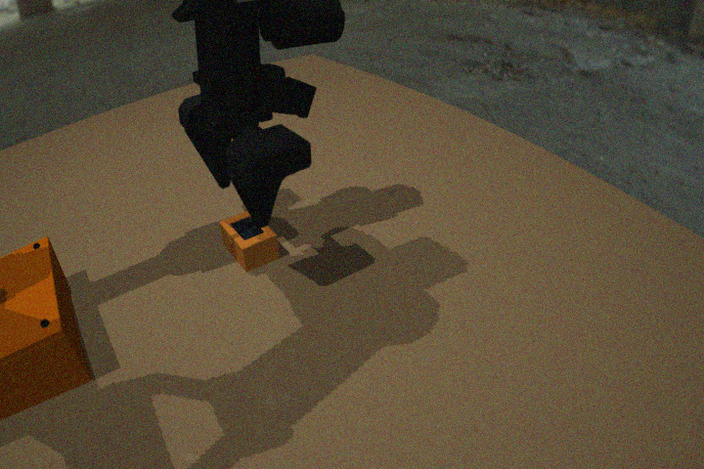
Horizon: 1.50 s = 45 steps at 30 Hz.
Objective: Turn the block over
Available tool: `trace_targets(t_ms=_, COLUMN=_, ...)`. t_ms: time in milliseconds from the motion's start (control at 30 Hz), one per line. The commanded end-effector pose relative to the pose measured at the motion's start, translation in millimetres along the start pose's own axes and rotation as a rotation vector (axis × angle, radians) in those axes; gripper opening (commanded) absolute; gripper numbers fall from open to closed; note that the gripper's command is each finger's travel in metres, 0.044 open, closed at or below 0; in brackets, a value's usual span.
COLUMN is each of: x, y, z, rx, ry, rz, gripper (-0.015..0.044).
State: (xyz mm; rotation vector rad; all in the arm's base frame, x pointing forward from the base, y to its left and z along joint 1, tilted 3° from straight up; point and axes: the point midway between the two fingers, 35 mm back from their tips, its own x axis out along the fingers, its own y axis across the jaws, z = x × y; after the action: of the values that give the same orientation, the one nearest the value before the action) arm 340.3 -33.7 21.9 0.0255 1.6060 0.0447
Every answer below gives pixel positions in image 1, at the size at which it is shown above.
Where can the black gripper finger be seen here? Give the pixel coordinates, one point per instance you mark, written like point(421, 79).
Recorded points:
point(259, 201)
point(212, 150)

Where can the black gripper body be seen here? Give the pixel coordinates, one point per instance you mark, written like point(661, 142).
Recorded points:
point(228, 105)

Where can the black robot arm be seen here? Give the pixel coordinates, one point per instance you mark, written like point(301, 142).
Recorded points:
point(227, 33)

